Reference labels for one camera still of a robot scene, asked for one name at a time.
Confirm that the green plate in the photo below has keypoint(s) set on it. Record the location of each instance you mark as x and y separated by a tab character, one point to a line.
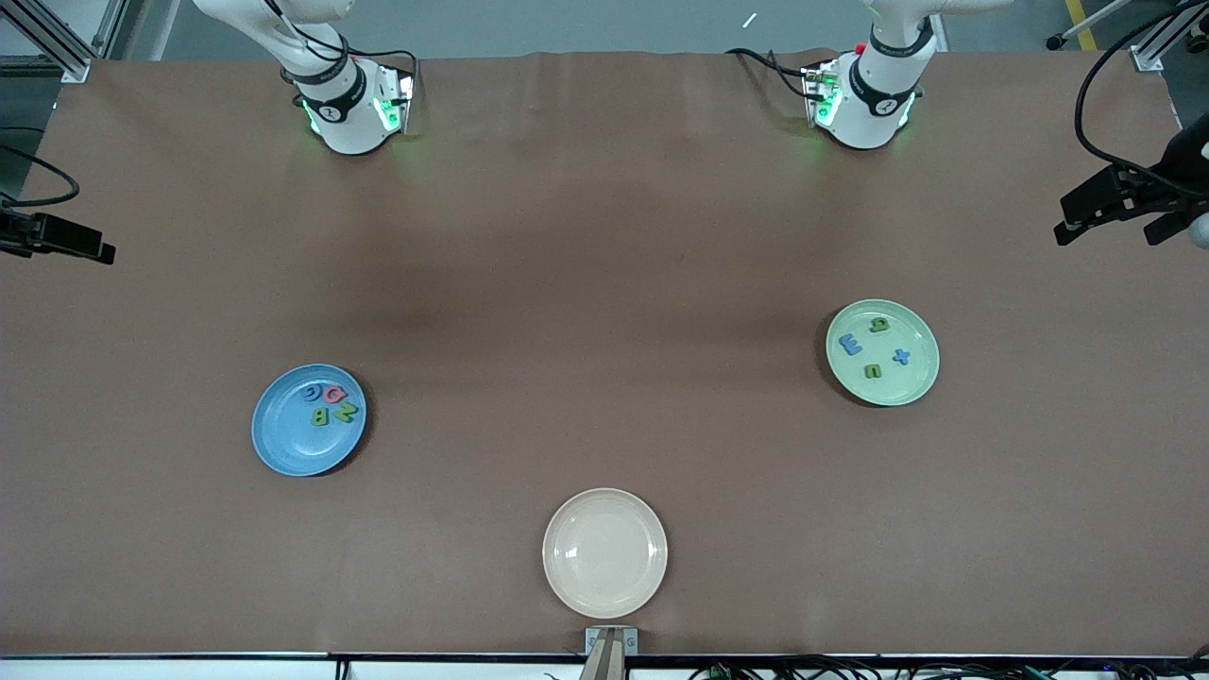
888	387

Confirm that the beige plate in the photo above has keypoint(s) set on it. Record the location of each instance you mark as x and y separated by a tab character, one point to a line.
604	552

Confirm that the office chair caster leg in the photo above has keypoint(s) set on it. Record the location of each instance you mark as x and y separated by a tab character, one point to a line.
1054	42

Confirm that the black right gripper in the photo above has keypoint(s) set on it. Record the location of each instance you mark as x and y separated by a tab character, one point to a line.
21	232

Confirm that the white table edge rail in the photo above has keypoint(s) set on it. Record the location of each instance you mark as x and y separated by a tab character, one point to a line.
189	672

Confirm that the blue letter E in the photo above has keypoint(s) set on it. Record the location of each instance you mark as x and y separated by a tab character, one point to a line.
845	346

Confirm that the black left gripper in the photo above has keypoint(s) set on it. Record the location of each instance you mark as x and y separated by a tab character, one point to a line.
1164	181

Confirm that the green letter N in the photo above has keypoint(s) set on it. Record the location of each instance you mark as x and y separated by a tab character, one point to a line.
346	413

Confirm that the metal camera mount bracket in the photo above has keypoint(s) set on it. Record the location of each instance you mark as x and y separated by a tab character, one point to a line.
611	656

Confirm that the aluminium frame post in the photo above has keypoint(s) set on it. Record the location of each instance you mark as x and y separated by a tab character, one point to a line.
76	68
1148	55

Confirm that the green letter B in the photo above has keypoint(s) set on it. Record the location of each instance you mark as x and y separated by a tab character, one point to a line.
321	416

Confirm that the blue plate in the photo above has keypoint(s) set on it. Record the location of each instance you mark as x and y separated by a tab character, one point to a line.
293	449

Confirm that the blue letter G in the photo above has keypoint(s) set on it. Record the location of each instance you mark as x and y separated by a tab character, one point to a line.
313	399

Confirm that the pink letter G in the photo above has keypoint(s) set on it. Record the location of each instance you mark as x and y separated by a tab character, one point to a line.
334	401

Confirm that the brown table cover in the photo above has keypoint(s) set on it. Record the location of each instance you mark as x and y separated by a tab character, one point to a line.
567	189

